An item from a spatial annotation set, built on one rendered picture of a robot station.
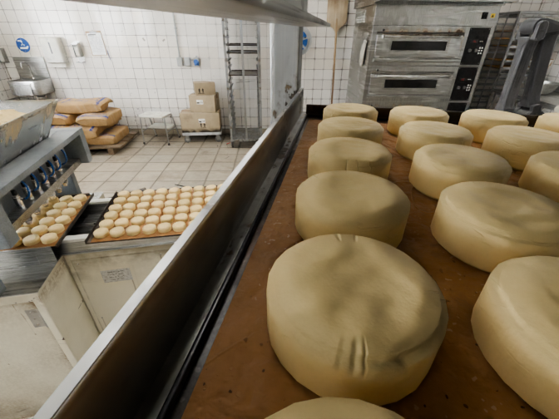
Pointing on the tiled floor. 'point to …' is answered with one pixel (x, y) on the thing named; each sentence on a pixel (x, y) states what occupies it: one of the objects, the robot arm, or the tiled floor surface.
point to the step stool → (158, 123)
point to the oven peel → (338, 12)
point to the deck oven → (420, 51)
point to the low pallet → (115, 144)
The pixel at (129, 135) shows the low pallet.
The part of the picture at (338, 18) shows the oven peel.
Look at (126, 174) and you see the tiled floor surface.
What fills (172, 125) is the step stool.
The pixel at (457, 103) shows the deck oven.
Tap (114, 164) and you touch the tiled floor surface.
